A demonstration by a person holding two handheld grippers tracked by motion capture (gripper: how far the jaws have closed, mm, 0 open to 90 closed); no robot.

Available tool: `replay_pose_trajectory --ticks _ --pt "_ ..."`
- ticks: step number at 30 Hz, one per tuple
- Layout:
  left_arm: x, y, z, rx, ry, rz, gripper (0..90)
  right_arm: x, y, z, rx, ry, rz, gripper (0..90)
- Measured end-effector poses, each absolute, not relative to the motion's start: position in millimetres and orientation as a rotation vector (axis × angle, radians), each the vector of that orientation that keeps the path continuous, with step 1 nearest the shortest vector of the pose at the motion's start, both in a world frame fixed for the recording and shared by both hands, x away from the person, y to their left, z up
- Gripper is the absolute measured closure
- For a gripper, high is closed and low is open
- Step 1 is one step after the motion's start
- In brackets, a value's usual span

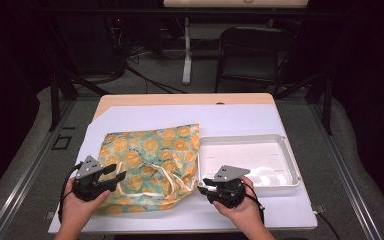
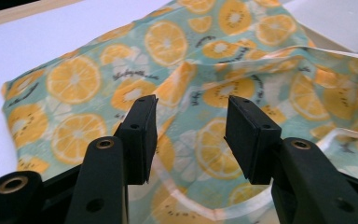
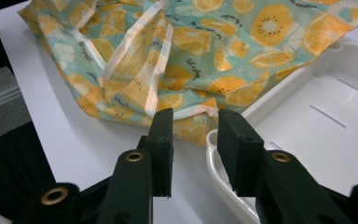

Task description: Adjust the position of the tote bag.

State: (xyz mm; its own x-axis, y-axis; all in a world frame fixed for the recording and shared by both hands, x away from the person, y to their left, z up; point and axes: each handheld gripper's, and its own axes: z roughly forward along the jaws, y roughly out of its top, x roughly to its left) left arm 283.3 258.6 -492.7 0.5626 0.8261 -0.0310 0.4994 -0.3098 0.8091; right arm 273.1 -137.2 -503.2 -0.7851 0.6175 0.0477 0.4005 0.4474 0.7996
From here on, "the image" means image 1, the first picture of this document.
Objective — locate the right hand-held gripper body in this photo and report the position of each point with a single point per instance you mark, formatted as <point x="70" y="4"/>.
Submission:
<point x="228" y="191"/>

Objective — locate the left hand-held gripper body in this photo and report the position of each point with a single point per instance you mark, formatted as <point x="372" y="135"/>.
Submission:
<point x="88" y="166"/>

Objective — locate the person's right hand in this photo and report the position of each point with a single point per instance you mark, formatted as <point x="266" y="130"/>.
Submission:
<point x="246" y="213"/>

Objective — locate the person's left hand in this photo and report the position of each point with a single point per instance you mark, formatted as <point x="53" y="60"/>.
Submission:
<point x="76" y="210"/>

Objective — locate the white plastic tray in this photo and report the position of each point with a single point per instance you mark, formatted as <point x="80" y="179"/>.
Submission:
<point x="246" y="156"/>

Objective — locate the black metal stand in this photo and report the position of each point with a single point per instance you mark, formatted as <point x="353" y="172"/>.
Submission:
<point x="55" y="100"/>
<point x="327" y="103"/>

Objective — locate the dark equipment box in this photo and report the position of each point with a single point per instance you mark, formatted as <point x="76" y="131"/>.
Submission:
<point x="90" y="43"/>

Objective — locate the white desk leg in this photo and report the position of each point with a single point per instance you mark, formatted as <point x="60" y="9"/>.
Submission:
<point x="187" y="50"/>

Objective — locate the black folding chair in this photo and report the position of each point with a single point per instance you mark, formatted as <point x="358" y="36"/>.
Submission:
<point x="256" y="40"/>

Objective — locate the aluminium floor rail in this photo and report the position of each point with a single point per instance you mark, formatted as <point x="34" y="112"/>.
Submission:
<point x="30" y="170"/>
<point x="343" y="173"/>

